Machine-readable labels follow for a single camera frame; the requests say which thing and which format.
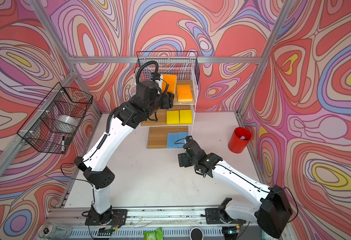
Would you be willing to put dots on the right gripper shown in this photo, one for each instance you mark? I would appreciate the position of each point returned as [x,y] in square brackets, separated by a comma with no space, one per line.
[185,157]

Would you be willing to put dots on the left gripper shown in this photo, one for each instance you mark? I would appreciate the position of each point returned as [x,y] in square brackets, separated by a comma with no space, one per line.
[168,100]

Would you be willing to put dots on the blue sponge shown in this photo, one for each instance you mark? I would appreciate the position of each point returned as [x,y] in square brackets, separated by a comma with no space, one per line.
[181,139]
[172,138]

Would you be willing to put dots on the orange sponge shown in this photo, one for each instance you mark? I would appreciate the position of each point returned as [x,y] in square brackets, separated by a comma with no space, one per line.
[184,93]
[171,81]

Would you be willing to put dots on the yellow sponge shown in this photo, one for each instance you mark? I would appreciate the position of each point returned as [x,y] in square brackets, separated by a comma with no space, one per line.
[185,117]
[172,117]

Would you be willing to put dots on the white wire wooden shelf rack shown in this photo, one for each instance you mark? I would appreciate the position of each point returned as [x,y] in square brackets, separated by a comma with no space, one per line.
[155,129]

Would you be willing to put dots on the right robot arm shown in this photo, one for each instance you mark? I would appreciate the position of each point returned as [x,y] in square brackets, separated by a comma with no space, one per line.
[269,207]

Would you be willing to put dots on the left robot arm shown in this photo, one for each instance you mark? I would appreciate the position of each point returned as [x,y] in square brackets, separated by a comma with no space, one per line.
[120,123]

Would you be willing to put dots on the red plastic cup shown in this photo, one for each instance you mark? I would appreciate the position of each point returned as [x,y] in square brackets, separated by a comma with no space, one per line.
[239,140]

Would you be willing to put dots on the black round speaker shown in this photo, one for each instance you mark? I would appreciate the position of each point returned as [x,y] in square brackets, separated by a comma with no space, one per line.
[196,234]

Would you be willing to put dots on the green wipes packet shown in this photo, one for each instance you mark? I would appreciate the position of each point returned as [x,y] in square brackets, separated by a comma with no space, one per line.
[154,235]

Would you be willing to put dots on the black marker in basket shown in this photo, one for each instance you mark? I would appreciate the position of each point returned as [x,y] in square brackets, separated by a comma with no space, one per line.
[63,145]

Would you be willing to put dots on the silver drink can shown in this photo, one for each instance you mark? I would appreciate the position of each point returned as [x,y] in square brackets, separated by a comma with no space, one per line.
[54,231]

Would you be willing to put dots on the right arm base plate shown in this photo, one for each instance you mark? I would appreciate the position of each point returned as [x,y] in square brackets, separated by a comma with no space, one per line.
[214,216]

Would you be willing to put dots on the black wire basket left wall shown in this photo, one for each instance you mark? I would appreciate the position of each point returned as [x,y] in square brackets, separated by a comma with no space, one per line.
[38,130]

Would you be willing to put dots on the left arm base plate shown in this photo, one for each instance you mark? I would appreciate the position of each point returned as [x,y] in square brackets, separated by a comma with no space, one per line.
[112,217]

